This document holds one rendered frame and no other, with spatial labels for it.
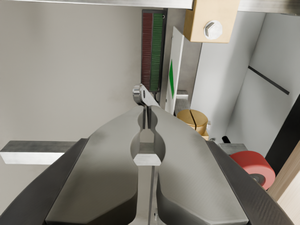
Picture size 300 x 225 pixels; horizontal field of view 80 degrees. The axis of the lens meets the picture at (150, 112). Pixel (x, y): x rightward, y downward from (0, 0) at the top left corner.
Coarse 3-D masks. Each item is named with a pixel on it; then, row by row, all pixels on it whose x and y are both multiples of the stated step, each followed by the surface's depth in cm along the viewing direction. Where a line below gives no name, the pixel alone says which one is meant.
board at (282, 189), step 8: (296, 152) 29; (288, 160) 31; (296, 160) 29; (288, 168) 31; (296, 168) 29; (280, 176) 32; (288, 176) 31; (296, 176) 29; (272, 184) 34; (280, 184) 32; (288, 184) 31; (296, 184) 30; (272, 192) 34; (280, 192) 32; (288, 192) 32; (296, 192) 32; (280, 200) 33; (288, 200) 33; (296, 200) 33; (288, 208) 34; (296, 208) 35; (288, 216) 36; (296, 216) 36; (296, 224) 38
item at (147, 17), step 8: (144, 16) 34; (152, 16) 34; (144, 24) 35; (144, 32) 35; (144, 40) 36; (144, 48) 37; (144, 56) 38; (144, 64) 39; (144, 72) 40; (144, 80) 41
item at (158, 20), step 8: (160, 16) 34; (160, 24) 35; (160, 32) 36; (160, 40) 36; (152, 48) 37; (160, 48) 37; (152, 56) 38; (152, 64) 39; (152, 72) 40; (152, 80) 41; (152, 88) 42
